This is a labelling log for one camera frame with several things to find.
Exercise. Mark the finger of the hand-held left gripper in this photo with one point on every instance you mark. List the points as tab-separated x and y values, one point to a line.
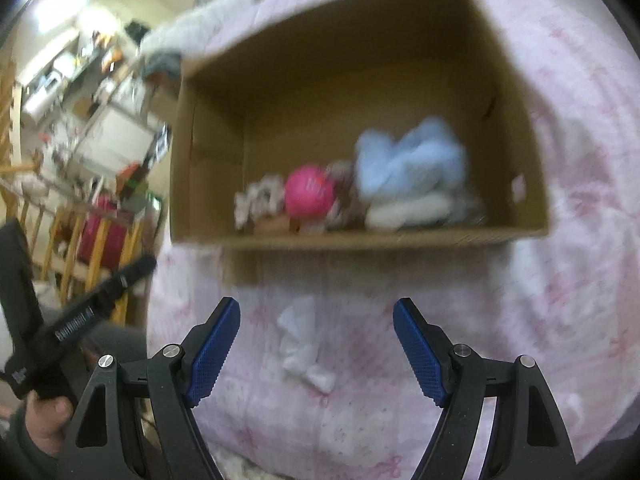
132	275

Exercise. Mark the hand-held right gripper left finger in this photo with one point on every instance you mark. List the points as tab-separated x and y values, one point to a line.
212	355

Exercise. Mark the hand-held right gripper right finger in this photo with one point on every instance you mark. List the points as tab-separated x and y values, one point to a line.
417	355

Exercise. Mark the white tissue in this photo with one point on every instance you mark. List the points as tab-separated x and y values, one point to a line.
302	350

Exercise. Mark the beige fluffy scrunchie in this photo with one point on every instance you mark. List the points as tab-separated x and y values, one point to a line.
405	212

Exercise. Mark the white ruffled scrunchie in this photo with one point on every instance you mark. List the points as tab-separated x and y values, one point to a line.
257	200

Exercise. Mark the clear plastic bag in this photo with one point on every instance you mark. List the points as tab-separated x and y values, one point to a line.
467	210

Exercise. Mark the brown patterned cloth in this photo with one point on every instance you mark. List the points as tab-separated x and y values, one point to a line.
345	195

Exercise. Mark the pink round ball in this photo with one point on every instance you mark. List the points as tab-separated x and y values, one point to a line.
309	192

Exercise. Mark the light blue fluffy scrunchie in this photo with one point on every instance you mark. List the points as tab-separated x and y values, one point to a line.
410	160

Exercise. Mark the brown cardboard box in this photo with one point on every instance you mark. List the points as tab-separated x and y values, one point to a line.
325	95

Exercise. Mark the person's left forearm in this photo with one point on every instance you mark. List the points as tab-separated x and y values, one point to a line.
20	460

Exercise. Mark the person's left hand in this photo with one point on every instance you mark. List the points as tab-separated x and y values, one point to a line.
47	422

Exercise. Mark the pink plastic object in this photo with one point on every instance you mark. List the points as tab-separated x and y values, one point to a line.
102	232

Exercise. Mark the wooden railing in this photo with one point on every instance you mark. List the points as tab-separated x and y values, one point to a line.
65	240

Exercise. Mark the white low cabinet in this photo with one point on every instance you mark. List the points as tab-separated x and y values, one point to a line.
117	137

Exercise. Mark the white fluffy blanket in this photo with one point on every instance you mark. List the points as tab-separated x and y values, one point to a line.
200	20

